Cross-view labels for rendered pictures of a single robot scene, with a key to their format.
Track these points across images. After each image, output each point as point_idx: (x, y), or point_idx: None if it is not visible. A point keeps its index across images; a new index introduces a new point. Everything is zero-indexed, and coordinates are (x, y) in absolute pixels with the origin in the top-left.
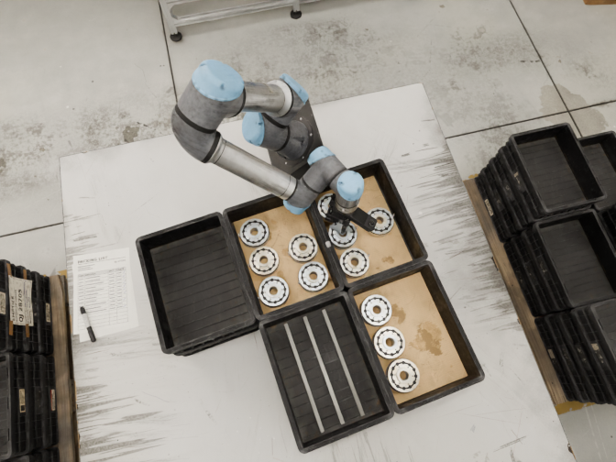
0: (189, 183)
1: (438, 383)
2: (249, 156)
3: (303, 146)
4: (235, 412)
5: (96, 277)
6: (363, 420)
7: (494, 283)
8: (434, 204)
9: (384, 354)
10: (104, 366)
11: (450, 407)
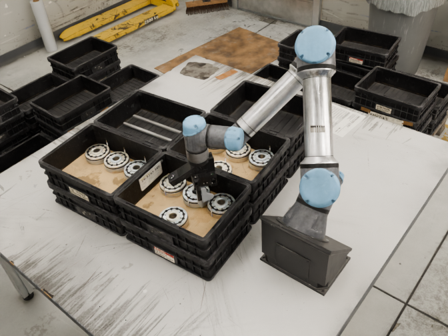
0: (357, 188)
1: (70, 166)
2: (275, 91)
3: (284, 217)
4: None
5: (339, 117)
6: (111, 125)
7: (43, 277)
8: (134, 308)
9: (116, 153)
10: None
11: None
